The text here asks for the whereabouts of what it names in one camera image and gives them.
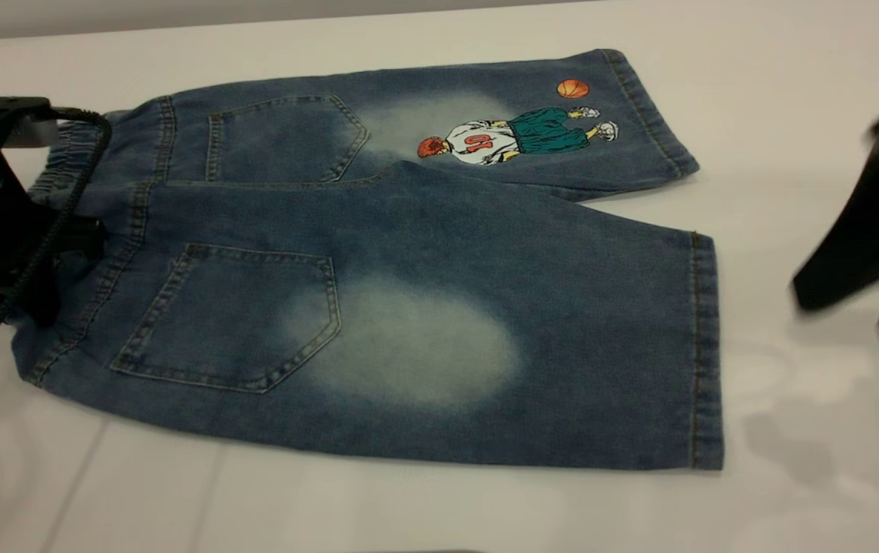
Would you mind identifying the blue denim shorts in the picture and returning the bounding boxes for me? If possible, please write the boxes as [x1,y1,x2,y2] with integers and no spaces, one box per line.
[11,48,725,472]

